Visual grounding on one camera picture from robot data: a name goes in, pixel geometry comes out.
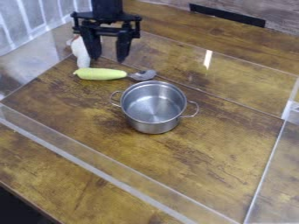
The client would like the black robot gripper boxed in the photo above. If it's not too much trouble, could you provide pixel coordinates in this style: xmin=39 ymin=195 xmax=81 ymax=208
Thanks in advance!
xmin=70 ymin=0 xmax=143 ymax=63

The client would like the white plush mushroom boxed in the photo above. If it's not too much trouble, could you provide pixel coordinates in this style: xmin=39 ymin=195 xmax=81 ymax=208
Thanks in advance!
xmin=67 ymin=35 xmax=91 ymax=68

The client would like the silver steel pot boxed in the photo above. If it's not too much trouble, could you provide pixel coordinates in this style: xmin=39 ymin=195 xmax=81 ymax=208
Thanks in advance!
xmin=109 ymin=80 xmax=201 ymax=134

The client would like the green handled spoon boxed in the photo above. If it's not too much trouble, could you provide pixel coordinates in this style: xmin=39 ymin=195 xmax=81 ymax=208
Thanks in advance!
xmin=74 ymin=68 xmax=157 ymax=81

